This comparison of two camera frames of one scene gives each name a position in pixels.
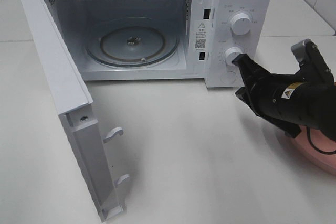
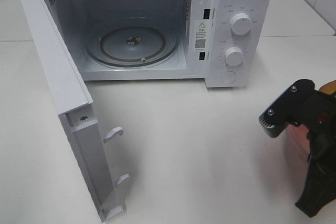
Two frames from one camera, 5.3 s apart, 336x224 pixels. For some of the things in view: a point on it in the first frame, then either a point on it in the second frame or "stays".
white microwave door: x=74 y=105 stays
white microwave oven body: x=158 y=26 stays
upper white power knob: x=241 y=23 stays
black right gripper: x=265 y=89 to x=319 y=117
